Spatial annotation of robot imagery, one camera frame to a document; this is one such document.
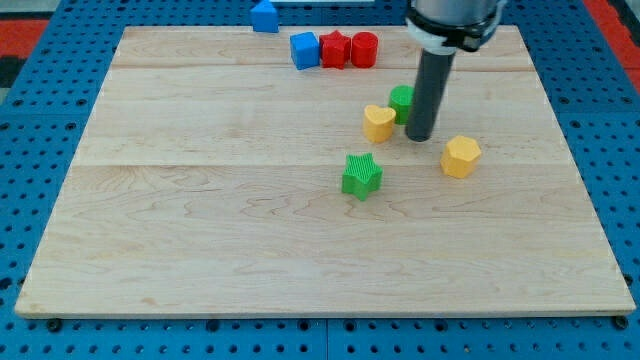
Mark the red star block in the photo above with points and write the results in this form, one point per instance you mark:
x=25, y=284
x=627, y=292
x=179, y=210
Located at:
x=335, y=49

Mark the yellow hexagon block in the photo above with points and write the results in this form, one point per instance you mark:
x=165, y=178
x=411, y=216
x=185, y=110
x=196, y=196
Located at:
x=460, y=157

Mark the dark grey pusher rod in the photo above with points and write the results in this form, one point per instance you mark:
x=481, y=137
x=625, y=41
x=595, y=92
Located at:
x=431, y=79

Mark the red cylinder block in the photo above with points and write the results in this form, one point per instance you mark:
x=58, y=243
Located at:
x=364, y=47

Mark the wooden board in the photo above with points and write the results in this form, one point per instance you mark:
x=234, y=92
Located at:
x=207, y=184

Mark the green cylinder block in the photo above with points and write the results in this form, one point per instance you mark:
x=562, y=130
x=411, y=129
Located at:
x=400, y=99

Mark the yellow heart block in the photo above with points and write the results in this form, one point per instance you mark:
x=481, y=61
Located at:
x=378, y=123

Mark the blue cube block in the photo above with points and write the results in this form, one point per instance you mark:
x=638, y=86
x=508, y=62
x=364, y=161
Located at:
x=305, y=50

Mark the blue triangle block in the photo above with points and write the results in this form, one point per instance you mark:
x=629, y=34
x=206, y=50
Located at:
x=264, y=17

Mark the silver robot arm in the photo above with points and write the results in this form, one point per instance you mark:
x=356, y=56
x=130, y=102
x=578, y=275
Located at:
x=441, y=28

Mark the green star block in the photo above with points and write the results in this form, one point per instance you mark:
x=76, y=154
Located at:
x=361, y=176

